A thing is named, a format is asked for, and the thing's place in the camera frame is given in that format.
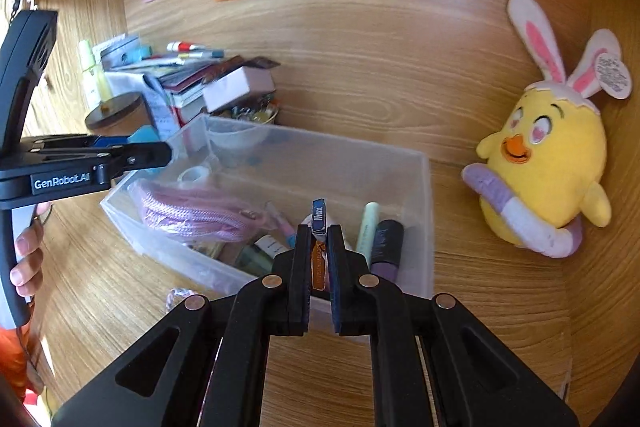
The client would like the white small box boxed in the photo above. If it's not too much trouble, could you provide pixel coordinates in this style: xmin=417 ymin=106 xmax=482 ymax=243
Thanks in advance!
xmin=202 ymin=66 xmax=276 ymax=113

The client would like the clear plastic storage bin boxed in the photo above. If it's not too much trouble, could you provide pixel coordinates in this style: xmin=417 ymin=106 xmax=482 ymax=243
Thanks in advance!
xmin=101 ymin=115 xmax=434 ymax=297

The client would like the green glass spray bottle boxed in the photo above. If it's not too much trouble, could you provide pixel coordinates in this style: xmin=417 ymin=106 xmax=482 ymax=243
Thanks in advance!
xmin=233 ymin=234 xmax=290 ymax=277

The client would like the dark blue Max packet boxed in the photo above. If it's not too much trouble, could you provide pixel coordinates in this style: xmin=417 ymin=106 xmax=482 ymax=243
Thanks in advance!
xmin=310 ymin=198 xmax=328 ymax=242

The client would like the pale green lip balm tube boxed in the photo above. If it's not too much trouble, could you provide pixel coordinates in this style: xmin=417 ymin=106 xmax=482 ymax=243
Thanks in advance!
xmin=356 ymin=202 xmax=380 ymax=265

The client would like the yellow chick plush toy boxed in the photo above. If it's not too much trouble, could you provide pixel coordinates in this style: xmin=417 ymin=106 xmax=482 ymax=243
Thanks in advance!
xmin=461 ymin=0 xmax=632 ymax=259

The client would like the blue washi tape roll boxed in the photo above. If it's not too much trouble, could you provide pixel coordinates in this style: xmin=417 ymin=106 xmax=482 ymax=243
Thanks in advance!
xmin=127 ymin=124 xmax=160 ymax=143

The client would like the yellow green spray bottle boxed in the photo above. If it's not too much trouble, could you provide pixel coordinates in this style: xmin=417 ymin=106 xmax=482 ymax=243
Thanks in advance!
xmin=77 ymin=40 xmax=112 ymax=109

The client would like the white tape roll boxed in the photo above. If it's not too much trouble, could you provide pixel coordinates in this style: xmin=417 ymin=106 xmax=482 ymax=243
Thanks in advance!
xmin=177 ymin=165 xmax=212 ymax=187

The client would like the stack of books and papers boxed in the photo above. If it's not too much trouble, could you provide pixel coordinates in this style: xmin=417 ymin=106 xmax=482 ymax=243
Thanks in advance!
xmin=92 ymin=34 xmax=280 ymax=138

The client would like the pink rope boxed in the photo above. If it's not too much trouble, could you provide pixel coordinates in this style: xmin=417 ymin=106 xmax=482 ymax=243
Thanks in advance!
xmin=127 ymin=178 xmax=274 ymax=245

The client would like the red white marker pen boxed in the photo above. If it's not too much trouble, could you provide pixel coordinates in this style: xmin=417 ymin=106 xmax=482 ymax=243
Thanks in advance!
xmin=166 ymin=41 xmax=206 ymax=53

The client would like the left hand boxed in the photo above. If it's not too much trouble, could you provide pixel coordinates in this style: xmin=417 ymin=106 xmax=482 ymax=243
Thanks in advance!
xmin=10 ymin=202 xmax=51 ymax=298

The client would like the brown lidded mug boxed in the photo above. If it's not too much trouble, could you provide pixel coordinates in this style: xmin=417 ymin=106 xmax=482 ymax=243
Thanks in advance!
xmin=85 ymin=92 xmax=152 ymax=136

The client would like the white ceramic bowl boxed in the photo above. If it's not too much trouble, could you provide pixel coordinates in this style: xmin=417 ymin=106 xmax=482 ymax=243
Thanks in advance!
xmin=205 ymin=117 xmax=270 ymax=168

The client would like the pink pen with blue charm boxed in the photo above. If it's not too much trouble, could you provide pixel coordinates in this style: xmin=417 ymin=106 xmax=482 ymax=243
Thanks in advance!
xmin=265 ymin=202 xmax=296 ymax=248

